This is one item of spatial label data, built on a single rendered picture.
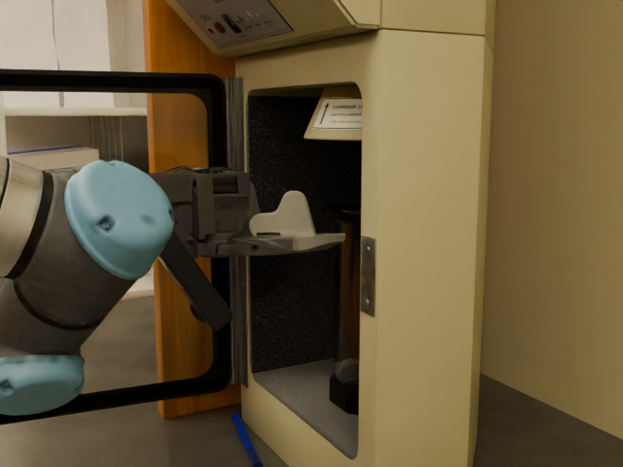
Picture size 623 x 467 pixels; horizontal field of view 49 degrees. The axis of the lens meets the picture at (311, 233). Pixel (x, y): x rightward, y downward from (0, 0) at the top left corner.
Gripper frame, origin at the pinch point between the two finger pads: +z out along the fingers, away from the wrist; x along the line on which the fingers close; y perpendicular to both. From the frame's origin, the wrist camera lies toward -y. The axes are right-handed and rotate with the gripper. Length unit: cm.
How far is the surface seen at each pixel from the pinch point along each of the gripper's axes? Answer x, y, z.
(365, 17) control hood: -15.9, 20.3, -3.6
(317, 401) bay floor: 1.1, -19.9, 1.4
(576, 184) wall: 0.6, 3.3, 41.0
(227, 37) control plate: 8.0, 20.9, -6.1
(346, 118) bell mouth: -5.6, 12.3, 0.9
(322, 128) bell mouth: -3.0, 11.3, -0.4
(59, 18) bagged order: 115, 36, -7
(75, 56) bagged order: 114, 27, -4
